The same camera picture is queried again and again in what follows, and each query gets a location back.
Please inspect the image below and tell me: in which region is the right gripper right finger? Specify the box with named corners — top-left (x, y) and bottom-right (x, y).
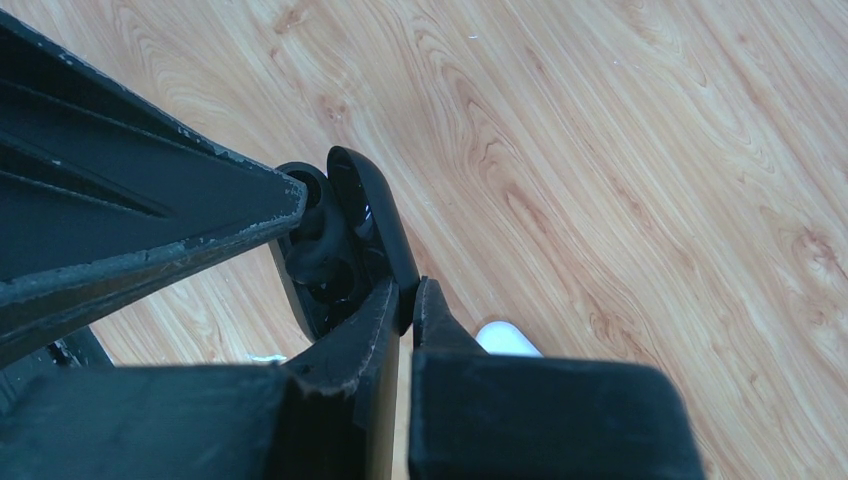
top-left (408, 278), bottom-right (705, 479)

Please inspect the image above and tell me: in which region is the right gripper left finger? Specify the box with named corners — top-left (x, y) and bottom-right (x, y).
top-left (1, 280), bottom-right (400, 479)

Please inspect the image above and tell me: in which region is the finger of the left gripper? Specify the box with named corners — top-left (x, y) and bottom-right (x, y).
top-left (1, 13), bottom-right (305, 285)
top-left (1, 213), bottom-right (302, 367)

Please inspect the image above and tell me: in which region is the white earbud charging case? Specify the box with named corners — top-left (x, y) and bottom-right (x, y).
top-left (475, 321), bottom-right (543, 357)

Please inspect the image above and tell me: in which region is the black earbud charging case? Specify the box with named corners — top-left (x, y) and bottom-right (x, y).
top-left (269, 146), bottom-right (420, 341)

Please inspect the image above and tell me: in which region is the black earbud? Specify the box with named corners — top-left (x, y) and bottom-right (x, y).
top-left (285, 203), bottom-right (345, 286)

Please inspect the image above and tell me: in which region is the white scrap on table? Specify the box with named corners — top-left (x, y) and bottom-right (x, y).
top-left (246, 354), bottom-right (288, 364)

